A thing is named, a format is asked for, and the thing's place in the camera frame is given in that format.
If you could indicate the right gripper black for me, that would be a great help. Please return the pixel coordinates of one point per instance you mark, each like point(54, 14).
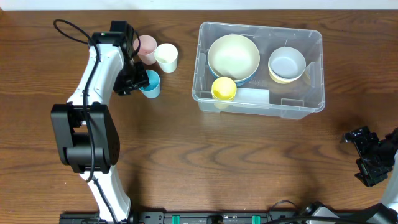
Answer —
point(364, 152)

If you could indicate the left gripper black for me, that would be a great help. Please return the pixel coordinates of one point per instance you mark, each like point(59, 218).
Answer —
point(132, 81)

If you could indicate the blue cup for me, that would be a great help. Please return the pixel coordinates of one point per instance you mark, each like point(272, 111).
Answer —
point(153, 89)

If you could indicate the pink cup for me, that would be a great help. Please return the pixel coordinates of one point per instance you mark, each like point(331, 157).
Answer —
point(147, 49)

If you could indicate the pale green cup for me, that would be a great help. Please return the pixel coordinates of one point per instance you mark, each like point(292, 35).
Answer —
point(166, 56)

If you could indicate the yellow cup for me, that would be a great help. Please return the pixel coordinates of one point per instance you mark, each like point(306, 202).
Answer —
point(223, 88)
point(222, 104)

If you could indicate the white small bowl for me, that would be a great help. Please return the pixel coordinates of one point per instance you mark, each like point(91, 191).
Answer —
point(285, 72)

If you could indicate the yellow small bowl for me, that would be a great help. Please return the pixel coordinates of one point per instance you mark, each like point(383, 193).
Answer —
point(279, 79)

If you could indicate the grey small bowl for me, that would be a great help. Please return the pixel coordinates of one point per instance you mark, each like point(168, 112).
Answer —
point(287, 54)

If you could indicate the beige large bowl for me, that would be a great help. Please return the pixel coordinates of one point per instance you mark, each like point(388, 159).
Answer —
point(234, 56)

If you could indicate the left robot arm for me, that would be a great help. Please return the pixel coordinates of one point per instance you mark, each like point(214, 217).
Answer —
point(86, 137)

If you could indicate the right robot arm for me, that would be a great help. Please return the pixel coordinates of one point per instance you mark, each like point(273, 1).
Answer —
point(383, 210)

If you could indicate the clear plastic storage bin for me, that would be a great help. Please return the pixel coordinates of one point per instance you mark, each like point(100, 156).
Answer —
point(262, 95)

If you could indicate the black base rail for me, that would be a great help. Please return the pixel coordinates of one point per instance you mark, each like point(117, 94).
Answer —
point(181, 218)

